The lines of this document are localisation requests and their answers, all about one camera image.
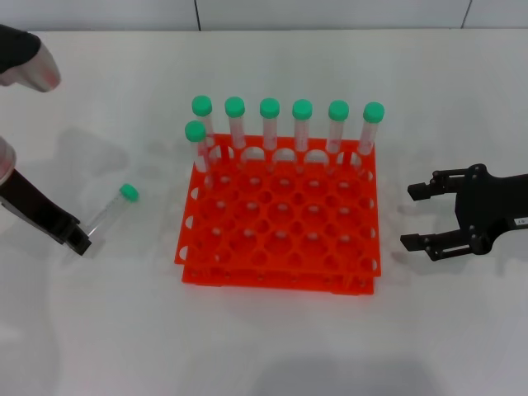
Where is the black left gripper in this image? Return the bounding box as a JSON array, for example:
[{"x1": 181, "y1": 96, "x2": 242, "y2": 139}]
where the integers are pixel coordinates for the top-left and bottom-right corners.
[{"x1": 0, "y1": 166, "x2": 93, "y2": 257}]

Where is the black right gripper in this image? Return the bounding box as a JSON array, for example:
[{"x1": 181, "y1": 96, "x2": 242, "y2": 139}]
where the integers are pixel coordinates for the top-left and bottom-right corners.
[{"x1": 399, "y1": 163, "x2": 528, "y2": 262}]

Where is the green capped clear test tube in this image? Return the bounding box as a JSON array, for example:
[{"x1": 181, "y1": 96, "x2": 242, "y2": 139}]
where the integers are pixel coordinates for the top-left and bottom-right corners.
[
  {"x1": 356, "y1": 101, "x2": 386, "y2": 158},
  {"x1": 291, "y1": 98, "x2": 314, "y2": 153},
  {"x1": 184, "y1": 120, "x2": 214, "y2": 177},
  {"x1": 191, "y1": 94, "x2": 216, "y2": 149},
  {"x1": 258, "y1": 97, "x2": 282, "y2": 153},
  {"x1": 326, "y1": 99, "x2": 351, "y2": 155},
  {"x1": 224, "y1": 96, "x2": 248, "y2": 152},
  {"x1": 84, "y1": 182, "x2": 141, "y2": 240}
]

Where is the orange test tube rack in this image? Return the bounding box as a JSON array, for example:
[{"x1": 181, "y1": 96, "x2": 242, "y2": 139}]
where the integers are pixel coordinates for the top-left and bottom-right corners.
[{"x1": 172, "y1": 132, "x2": 383, "y2": 297}]

